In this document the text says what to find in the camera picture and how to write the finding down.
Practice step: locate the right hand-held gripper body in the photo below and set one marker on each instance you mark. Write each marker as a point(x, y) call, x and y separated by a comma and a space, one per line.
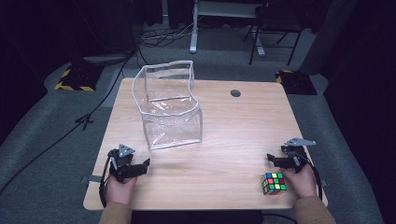
point(295, 152)

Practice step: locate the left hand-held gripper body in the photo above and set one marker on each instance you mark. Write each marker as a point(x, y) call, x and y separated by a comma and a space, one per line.
point(122, 158)

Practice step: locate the person's left hand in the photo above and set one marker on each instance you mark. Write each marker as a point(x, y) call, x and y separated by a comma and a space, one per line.
point(120, 189)

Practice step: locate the person's right hand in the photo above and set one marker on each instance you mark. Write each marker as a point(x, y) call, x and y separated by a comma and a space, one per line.
point(300, 183)

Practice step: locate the colourful puzzle cube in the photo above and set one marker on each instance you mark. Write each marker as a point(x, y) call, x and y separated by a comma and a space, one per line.
point(273, 184)

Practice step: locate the clear plastic zipper bag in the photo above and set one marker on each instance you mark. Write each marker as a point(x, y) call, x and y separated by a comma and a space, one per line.
point(169, 105)

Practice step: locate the black yellow striped base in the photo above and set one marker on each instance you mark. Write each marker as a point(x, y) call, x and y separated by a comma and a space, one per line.
point(295, 82)
point(77, 79)

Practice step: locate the round dark table grommet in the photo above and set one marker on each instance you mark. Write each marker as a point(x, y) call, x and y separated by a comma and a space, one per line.
point(235, 93)

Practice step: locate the black folding chair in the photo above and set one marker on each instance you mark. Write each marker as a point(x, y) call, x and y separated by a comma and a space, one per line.
point(277, 21)

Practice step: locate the grey table edge bracket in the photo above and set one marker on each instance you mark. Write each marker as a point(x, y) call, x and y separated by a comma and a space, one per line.
point(91, 179)
point(323, 183)

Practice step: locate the white desk frame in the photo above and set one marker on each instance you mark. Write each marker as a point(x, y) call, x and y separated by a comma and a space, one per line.
point(194, 31)

